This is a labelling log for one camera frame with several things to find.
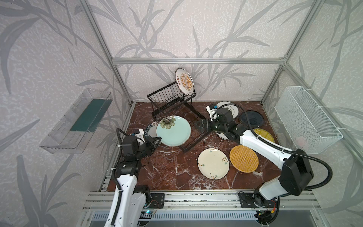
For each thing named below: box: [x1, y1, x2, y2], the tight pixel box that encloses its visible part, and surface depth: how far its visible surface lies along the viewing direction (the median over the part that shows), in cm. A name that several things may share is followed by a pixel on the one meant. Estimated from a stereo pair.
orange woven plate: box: [229, 144, 260, 174], surface depth 88 cm
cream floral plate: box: [197, 148, 230, 180], surface depth 87 cm
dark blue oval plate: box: [239, 110, 265, 128], surface depth 112 cm
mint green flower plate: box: [155, 115, 191, 147], surface depth 80 cm
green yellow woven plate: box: [252, 128, 275, 143], surface depth 101 cm
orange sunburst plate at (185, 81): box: [174, 67, 195, 96], surface depth 96 cm
